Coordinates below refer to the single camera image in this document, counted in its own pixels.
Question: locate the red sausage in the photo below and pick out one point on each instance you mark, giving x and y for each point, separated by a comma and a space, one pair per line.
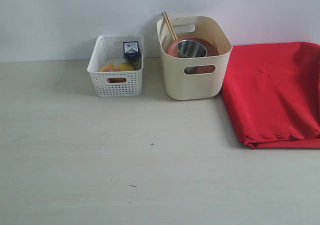
116, 80

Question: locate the cream plastic bin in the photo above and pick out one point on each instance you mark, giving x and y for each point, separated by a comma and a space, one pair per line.
194, 78

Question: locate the yellow lemon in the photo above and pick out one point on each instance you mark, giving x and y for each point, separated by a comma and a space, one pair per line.
125, 66

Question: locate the brown wooden plate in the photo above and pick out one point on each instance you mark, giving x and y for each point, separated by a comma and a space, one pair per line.
212, 47

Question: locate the orange fried chicken piece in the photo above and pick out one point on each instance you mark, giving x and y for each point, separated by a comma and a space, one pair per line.
110, 67

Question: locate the white perforated plastic basket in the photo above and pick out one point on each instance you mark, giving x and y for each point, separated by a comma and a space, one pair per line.
110, 75

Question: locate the red table cloth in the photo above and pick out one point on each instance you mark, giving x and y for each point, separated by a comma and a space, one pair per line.
272, 94

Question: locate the stainless steel cup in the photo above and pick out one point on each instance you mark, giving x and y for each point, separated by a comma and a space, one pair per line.
191, 49

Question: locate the blue white milk carton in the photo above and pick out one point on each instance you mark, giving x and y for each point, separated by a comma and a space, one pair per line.
131, 52

